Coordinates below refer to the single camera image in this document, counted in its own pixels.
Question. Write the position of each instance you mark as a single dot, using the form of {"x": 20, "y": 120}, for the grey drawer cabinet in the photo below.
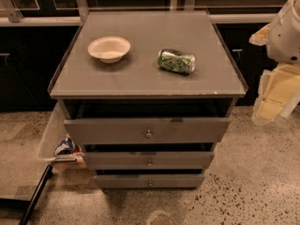
{"x": 137, "y": 87}

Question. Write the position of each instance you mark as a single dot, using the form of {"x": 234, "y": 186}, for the dark background cabinets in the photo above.
{"x": 31, "y": 55}

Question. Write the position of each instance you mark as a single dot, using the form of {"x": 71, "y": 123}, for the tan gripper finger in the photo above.
{"x": 278, "y": 94}
{"x": 260, "y": 38}

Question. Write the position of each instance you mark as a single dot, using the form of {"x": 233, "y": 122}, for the blue white snack bag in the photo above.
{"x": 67, "y": 147}

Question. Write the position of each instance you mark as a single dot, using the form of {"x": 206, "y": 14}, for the grey middle drawer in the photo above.
{"x": 147, "y": 160}

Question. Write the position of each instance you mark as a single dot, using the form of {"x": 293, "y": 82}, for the black pole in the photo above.
{"x": 31, "y": 204}

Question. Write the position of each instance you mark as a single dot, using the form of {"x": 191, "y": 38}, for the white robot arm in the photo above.
{"x": 279, "y": 88}

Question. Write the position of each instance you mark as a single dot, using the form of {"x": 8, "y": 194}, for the metal railing frame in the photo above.
{"x": 81, "y": 11}

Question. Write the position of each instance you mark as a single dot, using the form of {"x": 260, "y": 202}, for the crushed green soda can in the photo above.
{"x": 176, "y": 61}

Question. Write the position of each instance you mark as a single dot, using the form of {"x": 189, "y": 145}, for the white paper bowl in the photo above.
{"x": 109, "y": 49}

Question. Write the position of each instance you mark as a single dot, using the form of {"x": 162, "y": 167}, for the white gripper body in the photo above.
{"x": 285, "y": 37}

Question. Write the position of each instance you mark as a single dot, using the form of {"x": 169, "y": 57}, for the grey top drawer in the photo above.
{"x": 146, "y": 130}

